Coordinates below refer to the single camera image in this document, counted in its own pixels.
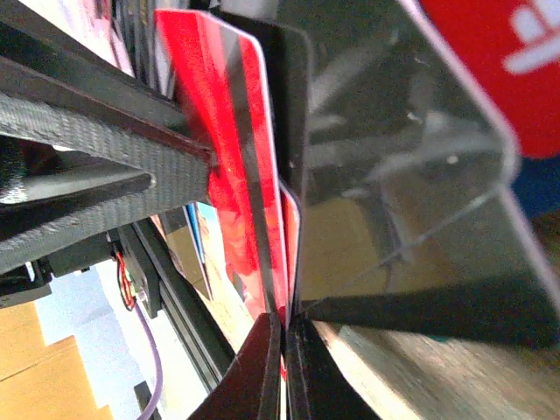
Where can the black aluminium frame rail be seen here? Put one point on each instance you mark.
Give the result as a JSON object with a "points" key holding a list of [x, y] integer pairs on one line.
{"points": [[149, 260]]}

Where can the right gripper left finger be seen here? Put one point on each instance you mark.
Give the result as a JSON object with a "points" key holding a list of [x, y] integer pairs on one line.
{"points": [[85, 147]]}

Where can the red card left pile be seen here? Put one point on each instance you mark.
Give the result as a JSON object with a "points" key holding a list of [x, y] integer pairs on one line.
{"points": [[292, 229]]}

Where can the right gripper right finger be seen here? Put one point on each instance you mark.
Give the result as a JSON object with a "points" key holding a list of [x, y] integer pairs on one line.
{"points": [[250, 388]]}

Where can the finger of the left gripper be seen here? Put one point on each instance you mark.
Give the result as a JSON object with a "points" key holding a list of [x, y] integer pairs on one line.
{"points": [[316, 387]]}

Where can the red VIP card front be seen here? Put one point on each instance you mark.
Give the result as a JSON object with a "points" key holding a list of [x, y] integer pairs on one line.
{"points": [[512, 50]]}

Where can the black glossy card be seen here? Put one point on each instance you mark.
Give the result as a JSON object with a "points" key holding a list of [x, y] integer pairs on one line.
{"points": [[402, 178]]}

